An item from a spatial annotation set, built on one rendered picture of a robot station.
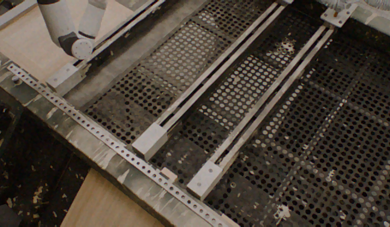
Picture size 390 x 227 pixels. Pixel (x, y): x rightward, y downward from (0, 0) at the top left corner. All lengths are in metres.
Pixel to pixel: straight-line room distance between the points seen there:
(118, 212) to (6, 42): 0.91
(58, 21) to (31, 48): 0.50
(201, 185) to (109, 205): 0.54
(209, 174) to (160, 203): 0.19
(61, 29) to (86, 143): 0.41
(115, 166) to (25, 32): 0.85
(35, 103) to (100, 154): 0.36
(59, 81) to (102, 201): 0.54
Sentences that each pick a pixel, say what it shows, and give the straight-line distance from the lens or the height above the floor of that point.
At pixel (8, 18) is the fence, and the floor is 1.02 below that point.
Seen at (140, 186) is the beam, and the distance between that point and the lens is 1.30.
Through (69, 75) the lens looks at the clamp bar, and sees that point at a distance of 1.59.
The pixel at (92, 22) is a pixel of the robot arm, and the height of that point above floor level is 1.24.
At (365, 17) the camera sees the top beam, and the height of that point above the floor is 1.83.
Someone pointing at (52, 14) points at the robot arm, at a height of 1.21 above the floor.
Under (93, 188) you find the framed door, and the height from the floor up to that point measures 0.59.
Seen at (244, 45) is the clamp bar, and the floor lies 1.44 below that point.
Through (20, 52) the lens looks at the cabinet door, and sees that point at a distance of 1.83.
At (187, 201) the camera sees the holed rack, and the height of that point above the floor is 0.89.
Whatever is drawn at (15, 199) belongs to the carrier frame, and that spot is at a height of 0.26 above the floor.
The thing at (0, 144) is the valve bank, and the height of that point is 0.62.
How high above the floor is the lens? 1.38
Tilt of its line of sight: 10 degrees down
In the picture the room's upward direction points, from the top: 30 degrees clockwise
